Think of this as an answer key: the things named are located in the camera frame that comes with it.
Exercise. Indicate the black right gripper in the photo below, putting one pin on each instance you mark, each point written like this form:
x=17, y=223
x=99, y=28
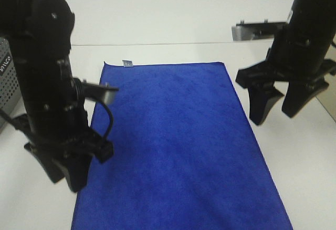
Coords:
x=296, y=57

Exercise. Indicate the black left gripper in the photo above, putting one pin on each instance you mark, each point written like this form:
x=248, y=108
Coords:
x=57, y=119

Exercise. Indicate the blue microfibre towel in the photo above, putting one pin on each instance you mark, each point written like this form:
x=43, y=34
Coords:
x=185, y=156

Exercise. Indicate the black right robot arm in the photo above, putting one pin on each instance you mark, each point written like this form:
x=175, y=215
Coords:
x=313, y=14

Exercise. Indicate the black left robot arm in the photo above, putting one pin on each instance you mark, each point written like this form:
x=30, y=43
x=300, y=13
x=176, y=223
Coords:
x=47, y=24

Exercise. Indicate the grey perforated plastic basket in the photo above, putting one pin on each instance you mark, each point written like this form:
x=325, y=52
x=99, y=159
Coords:
x=10, y=91

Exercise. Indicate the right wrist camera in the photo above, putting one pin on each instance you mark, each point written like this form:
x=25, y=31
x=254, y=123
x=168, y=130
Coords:
x=256, y=31

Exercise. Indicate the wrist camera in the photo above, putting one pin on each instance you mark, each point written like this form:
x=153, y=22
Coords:
x=256, y=31
x=94, y=92

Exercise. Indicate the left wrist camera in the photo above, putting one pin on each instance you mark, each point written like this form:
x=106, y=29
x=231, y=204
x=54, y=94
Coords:
x=94, y=92

